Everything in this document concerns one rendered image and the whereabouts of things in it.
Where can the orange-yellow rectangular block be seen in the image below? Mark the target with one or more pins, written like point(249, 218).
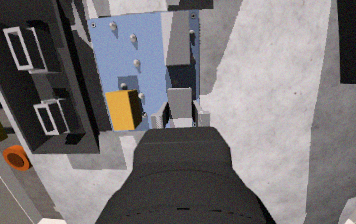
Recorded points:
point(124, 109)

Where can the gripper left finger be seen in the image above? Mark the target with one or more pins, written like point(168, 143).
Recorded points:
point(159, 119)

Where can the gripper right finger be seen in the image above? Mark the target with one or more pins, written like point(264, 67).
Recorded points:
point(200, 117)

